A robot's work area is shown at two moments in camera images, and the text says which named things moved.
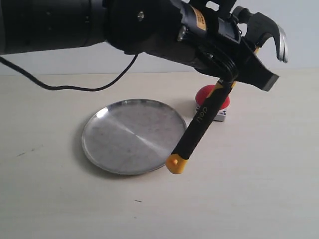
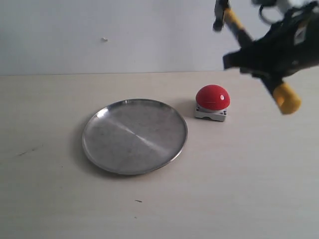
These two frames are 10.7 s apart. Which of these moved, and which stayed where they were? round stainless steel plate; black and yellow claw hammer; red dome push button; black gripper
Moved: black and yellow claw hammer; black gripper
Stayed: round stainless steel plate; red dome push button
